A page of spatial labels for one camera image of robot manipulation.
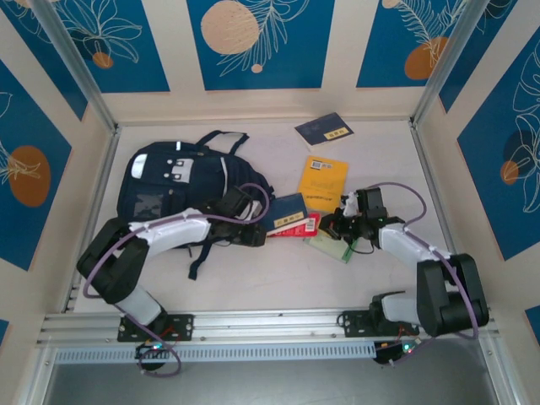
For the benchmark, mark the aluminium left corner post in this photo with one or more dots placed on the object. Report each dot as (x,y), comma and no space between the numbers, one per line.
(79,63)

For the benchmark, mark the black mounting plate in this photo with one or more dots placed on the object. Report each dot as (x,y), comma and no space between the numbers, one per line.
(354,325)
(181,327)

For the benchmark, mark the navy book yellow label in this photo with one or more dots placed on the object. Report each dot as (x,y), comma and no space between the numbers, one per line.
(320,128)
(287,211)

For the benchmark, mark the aluminium right corner post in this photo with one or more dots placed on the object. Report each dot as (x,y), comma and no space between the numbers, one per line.
(446,63)

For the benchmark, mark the aluminium right side rail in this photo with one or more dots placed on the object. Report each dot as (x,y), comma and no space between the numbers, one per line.
(432,185)

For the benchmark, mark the blue floral wall panel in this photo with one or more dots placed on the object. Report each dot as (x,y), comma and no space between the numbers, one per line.
(498,211)
(126,63)
(472,59)
(25,236)
(287,63)
(42,55)
(388,42)

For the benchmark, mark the black controller board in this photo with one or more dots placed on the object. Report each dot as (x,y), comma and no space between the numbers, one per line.
(396,352)
(154,348)

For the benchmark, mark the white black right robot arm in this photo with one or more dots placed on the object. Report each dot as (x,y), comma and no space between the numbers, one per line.
(405,244)

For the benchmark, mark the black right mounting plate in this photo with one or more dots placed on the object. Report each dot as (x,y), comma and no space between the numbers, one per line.
(354,325)

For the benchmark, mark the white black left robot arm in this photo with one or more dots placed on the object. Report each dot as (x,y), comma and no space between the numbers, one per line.
(177,230)

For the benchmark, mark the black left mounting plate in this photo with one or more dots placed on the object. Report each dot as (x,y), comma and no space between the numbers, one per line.
(181,327)

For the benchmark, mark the left black controller board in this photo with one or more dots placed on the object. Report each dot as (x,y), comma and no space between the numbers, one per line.
(154,348)

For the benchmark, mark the aluminium corner post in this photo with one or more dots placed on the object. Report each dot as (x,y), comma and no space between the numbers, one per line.
(446,63)
(79,63)

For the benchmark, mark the right black controller board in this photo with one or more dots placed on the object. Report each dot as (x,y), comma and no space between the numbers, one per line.
(396,352)

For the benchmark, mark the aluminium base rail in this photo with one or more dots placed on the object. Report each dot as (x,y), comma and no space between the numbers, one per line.
(270,325)

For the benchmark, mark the navy blue student backpack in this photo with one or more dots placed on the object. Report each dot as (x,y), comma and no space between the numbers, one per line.
(169,185)

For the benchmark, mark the green notepad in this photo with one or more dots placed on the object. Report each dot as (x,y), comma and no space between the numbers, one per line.
(333,249)

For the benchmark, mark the red barcode packet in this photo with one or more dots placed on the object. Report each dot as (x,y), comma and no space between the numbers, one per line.
(308,225)

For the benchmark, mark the aluminium left side rail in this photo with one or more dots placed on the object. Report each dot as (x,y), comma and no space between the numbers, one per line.
(101,185)

